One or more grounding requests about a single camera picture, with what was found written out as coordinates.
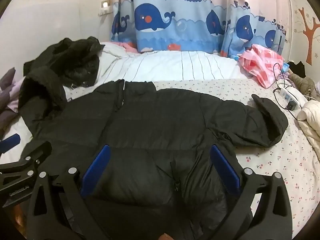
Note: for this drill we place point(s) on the dark clothes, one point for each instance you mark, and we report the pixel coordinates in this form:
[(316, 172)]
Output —
[(297, 68)]

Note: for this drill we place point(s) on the pink checked cloth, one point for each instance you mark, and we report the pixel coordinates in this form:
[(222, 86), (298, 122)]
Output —
[(262, 62)]

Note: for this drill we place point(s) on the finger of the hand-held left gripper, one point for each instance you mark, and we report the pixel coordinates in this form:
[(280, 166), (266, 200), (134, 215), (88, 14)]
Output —
[(37, 152), (10, 141)]

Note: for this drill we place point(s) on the purple and lilac jacket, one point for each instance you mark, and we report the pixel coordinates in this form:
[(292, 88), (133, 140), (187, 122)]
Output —
[(7, 87)]

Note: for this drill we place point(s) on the tree wall sticker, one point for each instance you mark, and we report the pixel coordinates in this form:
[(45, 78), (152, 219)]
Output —
[(310, 37)]

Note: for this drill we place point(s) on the khaki garment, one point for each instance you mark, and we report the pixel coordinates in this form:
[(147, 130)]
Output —
[(303, 85)]

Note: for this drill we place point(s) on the white striped duvet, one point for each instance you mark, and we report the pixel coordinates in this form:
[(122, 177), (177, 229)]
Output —
[(175, 65)]

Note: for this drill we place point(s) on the cream quilted blanket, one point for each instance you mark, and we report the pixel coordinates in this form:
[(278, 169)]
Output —
[(310, 120)]

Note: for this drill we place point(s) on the black puffer jacket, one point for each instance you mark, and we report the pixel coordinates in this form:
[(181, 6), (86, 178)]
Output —
[(150, 120)]

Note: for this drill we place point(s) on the black plug adapter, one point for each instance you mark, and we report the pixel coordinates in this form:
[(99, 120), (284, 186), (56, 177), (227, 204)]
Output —
[(290, 105)]

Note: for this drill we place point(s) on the person's right hand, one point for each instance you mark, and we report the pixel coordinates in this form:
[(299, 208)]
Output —
[(166, 237)]

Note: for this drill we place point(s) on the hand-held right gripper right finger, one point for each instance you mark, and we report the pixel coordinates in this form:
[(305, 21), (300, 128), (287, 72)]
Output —
[(225, 170)]

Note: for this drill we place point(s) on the whale print curtain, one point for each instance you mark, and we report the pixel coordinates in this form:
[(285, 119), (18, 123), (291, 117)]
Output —
[(155, 17)]

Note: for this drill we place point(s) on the crumpled black jacket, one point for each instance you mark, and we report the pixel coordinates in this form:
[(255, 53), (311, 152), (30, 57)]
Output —
[(75, 55)]

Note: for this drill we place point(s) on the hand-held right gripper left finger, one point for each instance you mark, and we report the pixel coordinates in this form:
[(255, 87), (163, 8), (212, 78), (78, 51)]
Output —
[(96, 170)]

